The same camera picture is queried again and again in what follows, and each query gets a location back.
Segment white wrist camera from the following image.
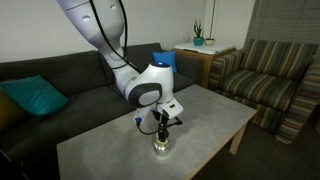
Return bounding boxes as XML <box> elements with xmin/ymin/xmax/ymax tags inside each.
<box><xmin>133</xmin><ymin>107</ymin><xmax>149</xmax><ymax>124</ymax></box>

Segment blue cushion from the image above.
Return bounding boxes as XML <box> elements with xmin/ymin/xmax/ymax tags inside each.
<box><xmin>153</xmin><ymin>51</ymin><xmax>177</xmax><ymax>73</ymax></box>

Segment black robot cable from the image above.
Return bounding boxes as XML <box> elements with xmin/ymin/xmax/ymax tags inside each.
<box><xmin>88</xmin><ymin>0</ymin><xmax>184</xmax><ymax>136</ymax></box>

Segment teal cushion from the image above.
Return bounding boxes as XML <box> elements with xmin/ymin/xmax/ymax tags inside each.
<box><xmin>0</xmin><ymin>75</ymin><xmax>69</xmax><ymax>116</ymax></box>

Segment round silver lid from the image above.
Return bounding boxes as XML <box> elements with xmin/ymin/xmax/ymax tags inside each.
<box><xmin>155</xmin><ymin>139</ymin><xmax>169</xmax><ymax>147</ymax></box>

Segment wooden side table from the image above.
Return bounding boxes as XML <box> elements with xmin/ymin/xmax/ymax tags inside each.
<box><xmin>175</xmin><ymin>48</ymin><xmax>235</xmax><ymax>88</ymax></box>

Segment grey top coffee table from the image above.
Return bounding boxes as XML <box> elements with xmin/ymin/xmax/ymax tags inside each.
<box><xmin>57</xmin><ymin>85</ymin><xmax>256</xmax><ymax>180</ymax></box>

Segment window blinds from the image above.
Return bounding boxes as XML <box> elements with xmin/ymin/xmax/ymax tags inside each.
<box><xmin>245</xmin><ymin>0</ymin><xmax>320</xmax><ymax>44</ymax></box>

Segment striped armchair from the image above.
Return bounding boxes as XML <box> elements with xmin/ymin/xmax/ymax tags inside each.
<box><xmin>208</xmin><ymin>39</ymin><xmax>320</xmax><ymax>144</ymax></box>

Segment mustard yellow cushion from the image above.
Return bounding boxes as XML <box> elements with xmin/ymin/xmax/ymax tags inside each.
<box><xmin>0</xmin><ymin>91</ymin><xmax>31</xmax><ymax>132</ymax></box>

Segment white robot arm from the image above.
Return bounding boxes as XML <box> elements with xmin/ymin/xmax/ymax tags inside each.
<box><xmin>57</xmin><ymin>0</ymin><xmax>181</xmax><ymax>142</ymax></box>

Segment small white plant pot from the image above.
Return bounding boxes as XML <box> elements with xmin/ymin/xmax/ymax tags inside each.
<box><xmin>205</xmin><ymin>38</ymin><xmax>215</xmax><ymax>46</ymax></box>

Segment silver tin with candle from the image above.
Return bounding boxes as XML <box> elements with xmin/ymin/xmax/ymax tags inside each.
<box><xmin>154</xmin><ymin>143</ymin><xmax>170</xmax><ymax>156</ymax></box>

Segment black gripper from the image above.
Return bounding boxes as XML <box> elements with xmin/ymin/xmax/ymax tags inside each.
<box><xmin>152</xmin><ymin>110</ymin><xmax>169</xmax><ymax>142</ymax></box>

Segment teal plant pot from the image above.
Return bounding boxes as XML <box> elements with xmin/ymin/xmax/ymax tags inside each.
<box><xmin>193</xmin><ymin>20</ymin><xmax>204</xmax><ymax>46</ymax></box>

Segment dark grey sofa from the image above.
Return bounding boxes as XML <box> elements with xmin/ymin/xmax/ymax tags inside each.
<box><xmin>0</xmin><ymin>42</ymin><xmax>204</xmax><ymax>180</ymax></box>

